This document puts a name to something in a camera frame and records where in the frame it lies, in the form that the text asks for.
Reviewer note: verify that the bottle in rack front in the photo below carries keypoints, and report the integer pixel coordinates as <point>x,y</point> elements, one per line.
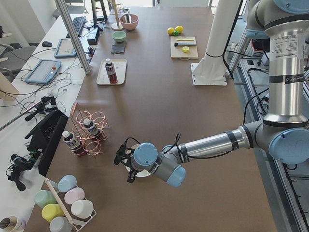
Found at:
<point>75,145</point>

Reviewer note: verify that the yellow lemon near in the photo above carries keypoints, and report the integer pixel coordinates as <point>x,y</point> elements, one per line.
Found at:
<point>170,31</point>

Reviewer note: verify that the green bowl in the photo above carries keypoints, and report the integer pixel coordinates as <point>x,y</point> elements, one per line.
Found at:
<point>119,36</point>

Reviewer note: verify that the blue teach pendant near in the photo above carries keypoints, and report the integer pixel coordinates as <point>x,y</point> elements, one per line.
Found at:
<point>44,72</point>

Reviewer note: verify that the dark drink bottle on tray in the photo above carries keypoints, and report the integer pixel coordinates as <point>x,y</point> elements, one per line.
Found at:
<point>109,66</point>

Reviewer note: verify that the green cup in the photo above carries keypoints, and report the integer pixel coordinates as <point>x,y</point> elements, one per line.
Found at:
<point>43,198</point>

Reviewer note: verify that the yellow lemon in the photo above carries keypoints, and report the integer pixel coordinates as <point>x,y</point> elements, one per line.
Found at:
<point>179,29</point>
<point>170,31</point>

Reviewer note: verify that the yellow cup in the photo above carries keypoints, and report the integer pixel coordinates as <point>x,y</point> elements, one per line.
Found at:
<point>51,211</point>

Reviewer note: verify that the wooden cutting board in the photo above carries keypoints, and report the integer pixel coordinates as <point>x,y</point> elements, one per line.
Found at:
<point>177,53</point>

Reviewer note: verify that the cream rabbit tray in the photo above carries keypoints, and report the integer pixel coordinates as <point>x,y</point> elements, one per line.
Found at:
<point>118,69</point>

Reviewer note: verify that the black power adapter box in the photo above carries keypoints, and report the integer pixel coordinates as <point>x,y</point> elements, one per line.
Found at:
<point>93,36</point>

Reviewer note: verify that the wooden mug tree stand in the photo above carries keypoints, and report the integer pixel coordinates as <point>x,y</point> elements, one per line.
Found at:
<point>117,25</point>

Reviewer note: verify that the steel ice scoop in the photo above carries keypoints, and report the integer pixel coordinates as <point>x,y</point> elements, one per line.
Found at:
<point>127,18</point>

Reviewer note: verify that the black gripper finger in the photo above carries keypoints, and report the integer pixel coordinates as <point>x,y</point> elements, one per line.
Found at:
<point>131,177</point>

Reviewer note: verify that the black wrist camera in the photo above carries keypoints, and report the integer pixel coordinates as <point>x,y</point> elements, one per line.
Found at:
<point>120,155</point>

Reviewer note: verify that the aluminium frame post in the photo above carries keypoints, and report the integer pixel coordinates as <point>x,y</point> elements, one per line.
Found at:
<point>62,7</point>

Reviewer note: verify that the copper wire bottle rack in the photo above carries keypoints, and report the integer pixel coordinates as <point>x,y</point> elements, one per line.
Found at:
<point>92,145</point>

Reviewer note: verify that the white round plate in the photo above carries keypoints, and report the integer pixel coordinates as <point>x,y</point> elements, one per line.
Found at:
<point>143,173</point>

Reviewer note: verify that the black keyboard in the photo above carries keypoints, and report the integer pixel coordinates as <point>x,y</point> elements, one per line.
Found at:
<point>78,23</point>

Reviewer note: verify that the grey folded cloth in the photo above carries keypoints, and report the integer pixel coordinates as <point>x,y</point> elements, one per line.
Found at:
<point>118,48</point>

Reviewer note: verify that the white wire cup rack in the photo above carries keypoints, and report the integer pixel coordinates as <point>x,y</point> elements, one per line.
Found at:
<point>77,224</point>

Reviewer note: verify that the blue teach pendant far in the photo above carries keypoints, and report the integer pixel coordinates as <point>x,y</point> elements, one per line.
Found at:
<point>65,49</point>

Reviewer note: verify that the black computer mouse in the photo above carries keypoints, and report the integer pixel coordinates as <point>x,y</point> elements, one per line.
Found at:
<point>47,44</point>

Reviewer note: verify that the blue cup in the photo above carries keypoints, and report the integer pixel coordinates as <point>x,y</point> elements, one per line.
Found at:
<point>67,183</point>

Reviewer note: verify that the yellow lemon far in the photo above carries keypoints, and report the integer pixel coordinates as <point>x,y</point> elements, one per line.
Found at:
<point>179,29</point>

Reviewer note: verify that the half lemon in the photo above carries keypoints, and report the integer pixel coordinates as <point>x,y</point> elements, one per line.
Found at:
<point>185,49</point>

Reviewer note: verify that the grey cup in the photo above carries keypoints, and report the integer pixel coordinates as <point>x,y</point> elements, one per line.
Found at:
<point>60,224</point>

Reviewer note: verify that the pink bowl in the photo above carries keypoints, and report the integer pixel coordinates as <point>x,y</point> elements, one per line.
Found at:
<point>132,25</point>

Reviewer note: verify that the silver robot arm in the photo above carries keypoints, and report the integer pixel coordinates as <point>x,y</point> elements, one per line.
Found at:
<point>283,131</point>

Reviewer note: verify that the black camera clamp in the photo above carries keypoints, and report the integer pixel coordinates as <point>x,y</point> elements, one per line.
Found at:
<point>19,164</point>

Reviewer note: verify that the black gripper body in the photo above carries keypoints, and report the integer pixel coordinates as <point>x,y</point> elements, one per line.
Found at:
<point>131,174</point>

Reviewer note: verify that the pink cup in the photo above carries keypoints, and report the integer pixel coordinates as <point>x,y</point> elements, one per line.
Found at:
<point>73,195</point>

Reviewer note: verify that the bottle in rack upper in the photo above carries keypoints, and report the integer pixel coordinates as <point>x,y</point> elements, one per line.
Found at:
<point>90,127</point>

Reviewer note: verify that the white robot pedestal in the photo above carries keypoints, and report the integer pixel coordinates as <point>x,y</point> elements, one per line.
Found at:
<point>210,71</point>

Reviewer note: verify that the white cup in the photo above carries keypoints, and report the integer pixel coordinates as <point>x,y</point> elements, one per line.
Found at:
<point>82,208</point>

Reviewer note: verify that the bottle in rack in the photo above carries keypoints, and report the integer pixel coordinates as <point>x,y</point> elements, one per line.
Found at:
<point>75,145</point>
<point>90,127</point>

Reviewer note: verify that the blue teach pendant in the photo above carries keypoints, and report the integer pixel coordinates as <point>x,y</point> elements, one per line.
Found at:
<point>44,72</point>
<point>65,49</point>

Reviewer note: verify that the steel muddler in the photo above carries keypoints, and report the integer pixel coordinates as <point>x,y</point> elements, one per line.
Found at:
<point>184,44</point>

